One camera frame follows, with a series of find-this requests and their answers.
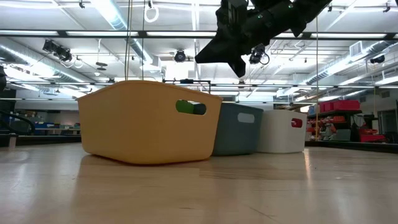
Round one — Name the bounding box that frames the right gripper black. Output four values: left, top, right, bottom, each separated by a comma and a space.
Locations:
194, 0, 300, 78

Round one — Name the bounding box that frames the green tape roll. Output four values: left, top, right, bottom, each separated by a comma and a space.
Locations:
175, 99, 196, 114

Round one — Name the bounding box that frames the teal plastic bin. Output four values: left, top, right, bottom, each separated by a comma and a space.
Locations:
212, 102, 264, 157

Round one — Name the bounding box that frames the white plastic bin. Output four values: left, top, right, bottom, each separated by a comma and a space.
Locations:
256, 109, 308, 154

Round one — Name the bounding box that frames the yellow plastic bin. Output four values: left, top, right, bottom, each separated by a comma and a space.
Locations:
76, 80, 223, 166

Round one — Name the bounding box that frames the shelf with red bins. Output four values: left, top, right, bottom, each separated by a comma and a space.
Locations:
303, 99, 388, 144

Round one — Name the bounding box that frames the black overhead light beam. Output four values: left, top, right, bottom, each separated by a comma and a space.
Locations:
0, 29, 398, 40

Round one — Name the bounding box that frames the background workbench with blue bins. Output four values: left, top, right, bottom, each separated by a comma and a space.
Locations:
15, 108, 81, 131

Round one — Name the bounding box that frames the black ceiling camera with cable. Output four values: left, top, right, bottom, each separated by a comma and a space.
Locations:
248, 43, 271, 65

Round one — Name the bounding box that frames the round black ceiling camera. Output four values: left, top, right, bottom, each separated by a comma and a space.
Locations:
174, 49, 187, 63

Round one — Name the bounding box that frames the thin hanging cable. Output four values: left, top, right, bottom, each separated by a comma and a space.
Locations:
141, 0, 146, 82

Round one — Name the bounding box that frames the white hanging ring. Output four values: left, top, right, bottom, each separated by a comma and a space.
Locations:
144, 5, 160, 24

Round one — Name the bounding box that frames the dark hanging cable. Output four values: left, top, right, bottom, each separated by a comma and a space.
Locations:
124, 0, 131, 81

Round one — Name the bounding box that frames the silver ventilation duct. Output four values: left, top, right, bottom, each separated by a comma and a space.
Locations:
90, 0, 155, 65

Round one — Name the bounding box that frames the black cable loop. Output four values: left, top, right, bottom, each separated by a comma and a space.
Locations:
0, 110, 37, 135

